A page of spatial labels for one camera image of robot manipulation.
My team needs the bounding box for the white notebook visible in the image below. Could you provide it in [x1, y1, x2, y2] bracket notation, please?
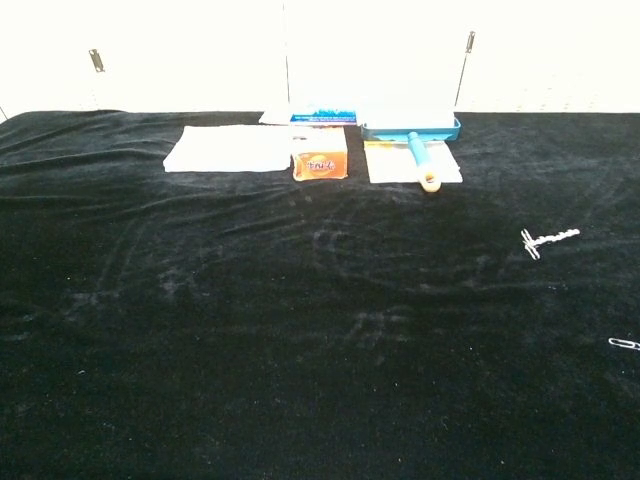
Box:
[162, 124, 293, 174]

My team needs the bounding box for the black velvet tablecloth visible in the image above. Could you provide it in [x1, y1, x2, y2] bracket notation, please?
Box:
[0, 109, 640, 480]

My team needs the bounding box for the teal lint roller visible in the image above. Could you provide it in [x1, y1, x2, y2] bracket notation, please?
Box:
[359, 111, 463, 194]

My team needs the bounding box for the orange carton box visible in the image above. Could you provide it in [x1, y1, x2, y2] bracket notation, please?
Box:
[290, 126, 350, 183]

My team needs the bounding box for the beige notepad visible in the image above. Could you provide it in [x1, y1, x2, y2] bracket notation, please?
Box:
[363, 140, 464, 185]

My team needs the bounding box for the blue white toothpaste tube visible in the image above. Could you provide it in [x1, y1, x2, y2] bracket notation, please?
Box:
[258, 109, 359, 127]

